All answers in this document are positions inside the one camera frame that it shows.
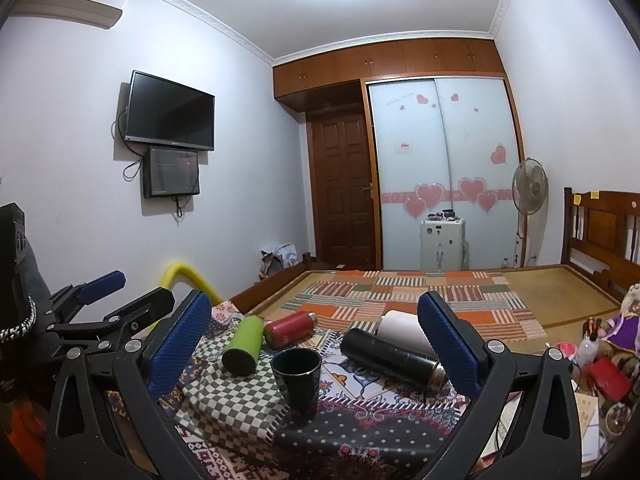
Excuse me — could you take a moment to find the white cup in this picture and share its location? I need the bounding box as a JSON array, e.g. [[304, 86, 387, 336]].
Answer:
[[376, 310, 439, 361]]

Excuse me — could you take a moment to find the red box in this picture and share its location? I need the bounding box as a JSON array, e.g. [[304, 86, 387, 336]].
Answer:
[[585, 357, 633, 404]]

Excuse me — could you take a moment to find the dark green cup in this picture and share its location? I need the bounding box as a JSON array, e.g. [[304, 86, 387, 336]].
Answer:
[[271, 348, 322, 414]]

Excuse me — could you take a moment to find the doll in purple dress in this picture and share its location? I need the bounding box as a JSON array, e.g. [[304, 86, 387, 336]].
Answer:
[[599, 282, 640, 357]]

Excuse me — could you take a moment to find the orange cloth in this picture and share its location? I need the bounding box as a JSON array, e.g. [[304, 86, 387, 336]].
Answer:
[[0, 400, 50, 480]]

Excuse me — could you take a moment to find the checkered cloth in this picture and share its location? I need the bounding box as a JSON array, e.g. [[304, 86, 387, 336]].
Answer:
[[172, 327, 297, 450]]

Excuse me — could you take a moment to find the small wall monitor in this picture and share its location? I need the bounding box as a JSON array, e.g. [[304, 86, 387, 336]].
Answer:
[[143, 145, 201, 199]]

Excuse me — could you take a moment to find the monitor cable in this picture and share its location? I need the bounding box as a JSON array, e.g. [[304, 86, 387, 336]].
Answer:
[[172, 194, 194, 222]]

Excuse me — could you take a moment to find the red bottle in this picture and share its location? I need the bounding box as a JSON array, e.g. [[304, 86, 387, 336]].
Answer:
[[263, 310, 319, 349]]

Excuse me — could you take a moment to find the wooden bed frame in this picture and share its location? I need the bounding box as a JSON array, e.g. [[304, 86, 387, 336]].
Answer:
[[229, 187, 640, 322]]

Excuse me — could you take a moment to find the green bottle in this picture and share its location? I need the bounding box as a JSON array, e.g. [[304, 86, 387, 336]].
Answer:
[[222, 315, 266, 376]]

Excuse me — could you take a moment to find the floral patterned blanket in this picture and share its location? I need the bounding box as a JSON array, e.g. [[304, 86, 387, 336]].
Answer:
[[102, 300, 503, 480]]

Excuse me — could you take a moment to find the small white cabinet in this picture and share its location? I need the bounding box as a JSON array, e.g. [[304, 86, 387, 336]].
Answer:
[[419, 209, 469, 272]]

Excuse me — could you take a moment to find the wardrobe with heart stickers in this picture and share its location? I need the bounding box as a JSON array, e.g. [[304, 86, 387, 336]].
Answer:
[[272, 36, 527, 272]]

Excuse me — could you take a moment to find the black thermos flask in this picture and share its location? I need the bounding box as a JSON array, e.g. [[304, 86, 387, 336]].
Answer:
[[340, 328, 449, 397]]

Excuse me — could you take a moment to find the striped patchwork blanket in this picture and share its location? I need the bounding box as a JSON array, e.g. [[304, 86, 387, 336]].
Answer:
[[265, 270, 549, 347]]

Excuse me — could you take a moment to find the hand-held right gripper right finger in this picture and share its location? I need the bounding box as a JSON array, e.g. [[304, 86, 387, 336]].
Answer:
[[416, 290, 597, 480]]

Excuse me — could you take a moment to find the standing fan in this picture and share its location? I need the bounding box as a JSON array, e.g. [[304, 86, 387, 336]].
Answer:
[[510, 158, 550, 268]]

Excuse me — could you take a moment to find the stack of papers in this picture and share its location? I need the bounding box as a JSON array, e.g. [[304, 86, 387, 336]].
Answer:
[[574, 391, 602, 463]]

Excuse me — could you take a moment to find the small white bottle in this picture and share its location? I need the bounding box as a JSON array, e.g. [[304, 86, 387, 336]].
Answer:
[[576, 334, 597, 367]]

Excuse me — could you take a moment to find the yellow foam tube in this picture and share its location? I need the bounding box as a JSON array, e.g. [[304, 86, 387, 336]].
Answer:
[[158, 260, 221, 307]]

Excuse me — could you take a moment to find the television cable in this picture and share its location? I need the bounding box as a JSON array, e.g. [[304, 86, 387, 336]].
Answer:
[[112, 106, 147, 182]]

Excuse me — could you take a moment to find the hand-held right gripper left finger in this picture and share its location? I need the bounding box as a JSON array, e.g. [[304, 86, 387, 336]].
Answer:
[[46, 288, 214, 480]]

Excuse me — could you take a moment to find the wall-mounted television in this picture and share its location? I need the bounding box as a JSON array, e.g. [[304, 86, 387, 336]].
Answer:
[[124, 70, 216, 152]]

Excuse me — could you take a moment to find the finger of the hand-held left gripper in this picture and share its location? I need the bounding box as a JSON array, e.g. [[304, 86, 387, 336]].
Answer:
[[47, 287, 175, 350], [48, 270, 127, 322]]

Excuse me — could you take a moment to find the pile of bags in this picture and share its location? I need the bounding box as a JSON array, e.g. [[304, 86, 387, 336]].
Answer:
[[258, 242, 302, 282]]

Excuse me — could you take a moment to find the brown wooden door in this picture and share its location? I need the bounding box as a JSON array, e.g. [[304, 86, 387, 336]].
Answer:
[[305, 109, 377, 269]]

